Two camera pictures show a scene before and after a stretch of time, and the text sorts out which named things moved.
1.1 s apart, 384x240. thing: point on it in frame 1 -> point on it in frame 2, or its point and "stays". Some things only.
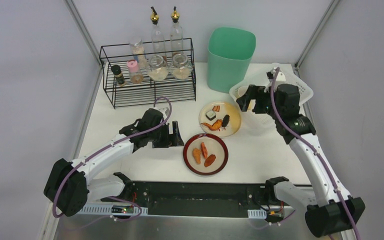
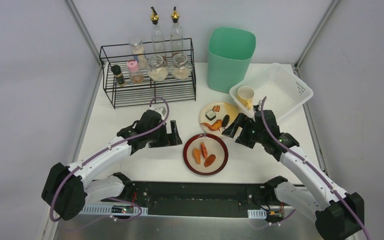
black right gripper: (256, 96) -> (243, 127)
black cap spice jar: (116, 70) stays
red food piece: (204, 149) stays
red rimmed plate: (205, 154) stays
